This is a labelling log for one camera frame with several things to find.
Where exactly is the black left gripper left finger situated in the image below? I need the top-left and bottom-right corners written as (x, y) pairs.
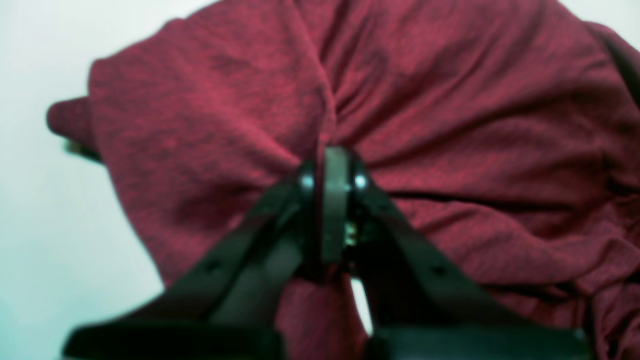
top-left (62, 161), bottom-right (315, 360)

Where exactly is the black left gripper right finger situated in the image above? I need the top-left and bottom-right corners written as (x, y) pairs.
top-left (320, 146), bottom-right (594, 360)

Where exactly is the maroon t-shirt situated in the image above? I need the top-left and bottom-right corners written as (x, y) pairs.
top-left (47, 0), bottom-right (640, 360)

